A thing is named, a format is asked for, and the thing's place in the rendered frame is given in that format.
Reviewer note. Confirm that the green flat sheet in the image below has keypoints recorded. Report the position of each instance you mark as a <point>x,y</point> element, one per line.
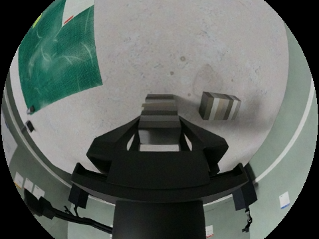
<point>59,54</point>

